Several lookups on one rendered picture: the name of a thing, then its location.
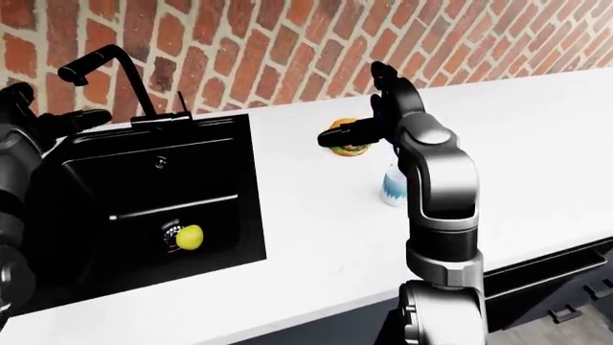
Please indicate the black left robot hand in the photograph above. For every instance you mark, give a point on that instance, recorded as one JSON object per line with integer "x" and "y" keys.
{"x": 57, "y": 118}

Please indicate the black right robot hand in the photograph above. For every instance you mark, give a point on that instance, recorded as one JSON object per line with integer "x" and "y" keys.
{"x": 383, "y": 108}

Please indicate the black sink spout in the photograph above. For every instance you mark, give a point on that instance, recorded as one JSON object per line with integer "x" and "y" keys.
{"x": 125, "y": 79}

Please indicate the black sink basin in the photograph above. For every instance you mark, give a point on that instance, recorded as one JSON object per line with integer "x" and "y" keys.
{"x": 143, "y": 208}

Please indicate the metal sink drain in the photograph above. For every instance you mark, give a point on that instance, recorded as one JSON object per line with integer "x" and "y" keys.
{"x": 168, "y": 235}

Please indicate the hamburger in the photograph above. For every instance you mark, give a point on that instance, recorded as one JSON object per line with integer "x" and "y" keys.
{"x": 352, "y": 150}

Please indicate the white blue bottle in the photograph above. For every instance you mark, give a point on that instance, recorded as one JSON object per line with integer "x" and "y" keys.
{"x": 392, "y": 190}

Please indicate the yellow lemon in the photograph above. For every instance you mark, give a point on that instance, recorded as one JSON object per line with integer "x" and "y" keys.
{"x": 189, "y": 236}

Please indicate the dark cabinet drawer front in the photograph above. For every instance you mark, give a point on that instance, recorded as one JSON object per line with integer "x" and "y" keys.
{"x": 546, "y": 284}

